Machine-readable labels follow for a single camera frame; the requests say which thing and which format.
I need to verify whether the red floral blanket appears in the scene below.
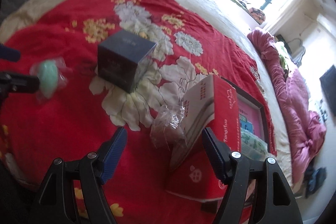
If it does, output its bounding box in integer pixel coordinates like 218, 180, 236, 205
1, 0, 267, 223

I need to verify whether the green ball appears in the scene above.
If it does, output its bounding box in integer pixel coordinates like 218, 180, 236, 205
30, 57, 72, 101

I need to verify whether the pink quilted comforter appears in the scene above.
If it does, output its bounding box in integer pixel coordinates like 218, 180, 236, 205
247, 28, 326, 184

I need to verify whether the red tissue box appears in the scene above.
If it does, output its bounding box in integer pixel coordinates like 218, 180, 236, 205
166, 75, 241, 202

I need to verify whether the clear plastic bag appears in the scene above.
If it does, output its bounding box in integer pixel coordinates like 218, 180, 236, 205
150, 105, 187, 150

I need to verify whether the blue clothes pile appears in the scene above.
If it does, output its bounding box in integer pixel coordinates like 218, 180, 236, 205
303, 159, 327, 198

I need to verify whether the black wall television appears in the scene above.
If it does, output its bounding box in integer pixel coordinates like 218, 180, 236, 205
319, 65, 336, 116

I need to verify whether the dark blue square box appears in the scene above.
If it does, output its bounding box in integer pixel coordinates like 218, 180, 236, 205
97, 30, 157, 93

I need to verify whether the green white tissue pack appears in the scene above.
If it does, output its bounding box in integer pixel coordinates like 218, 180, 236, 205
240, 128, 268, 161

